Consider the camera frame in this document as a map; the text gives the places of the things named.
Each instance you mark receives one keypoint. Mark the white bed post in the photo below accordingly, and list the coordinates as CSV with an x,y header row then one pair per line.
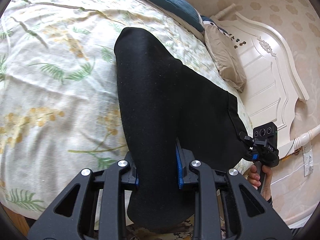
x,y
307,136

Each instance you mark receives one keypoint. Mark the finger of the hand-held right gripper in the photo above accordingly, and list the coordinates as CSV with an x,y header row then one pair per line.
x,y
254,157
257,141

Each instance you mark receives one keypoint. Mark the patterned rug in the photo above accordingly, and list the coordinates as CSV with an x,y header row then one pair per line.
x,y
182,231

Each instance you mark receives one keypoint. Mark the black pants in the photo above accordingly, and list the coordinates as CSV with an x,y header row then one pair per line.
x,y
155,92

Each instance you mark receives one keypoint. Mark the white carved headboard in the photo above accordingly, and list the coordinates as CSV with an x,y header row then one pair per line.
x,y
270,80

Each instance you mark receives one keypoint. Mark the white dotted pillow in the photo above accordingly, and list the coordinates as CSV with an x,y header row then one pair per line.
x,y
211,23

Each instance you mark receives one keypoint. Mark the beige pillow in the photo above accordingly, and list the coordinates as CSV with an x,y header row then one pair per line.
x,y
225,55

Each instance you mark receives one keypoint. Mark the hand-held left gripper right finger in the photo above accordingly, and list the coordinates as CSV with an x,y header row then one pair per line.
x,y
179,167

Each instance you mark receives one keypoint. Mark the wooden bed frame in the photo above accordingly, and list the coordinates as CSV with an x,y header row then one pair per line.
x,y
17,220

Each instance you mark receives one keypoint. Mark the person's right hand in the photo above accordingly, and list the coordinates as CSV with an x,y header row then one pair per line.
x,y
253,177

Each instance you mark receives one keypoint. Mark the floral bed sheet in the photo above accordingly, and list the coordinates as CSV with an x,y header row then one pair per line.
x,y
62,80

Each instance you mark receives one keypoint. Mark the white wall socket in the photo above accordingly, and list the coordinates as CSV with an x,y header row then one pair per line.
x,y
309,170
307,157

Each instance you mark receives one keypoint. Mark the teal duvet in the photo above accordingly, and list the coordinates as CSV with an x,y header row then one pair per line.
x,y
180,5

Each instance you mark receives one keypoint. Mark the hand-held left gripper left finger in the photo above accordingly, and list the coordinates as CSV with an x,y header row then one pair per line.
x,y
137,182

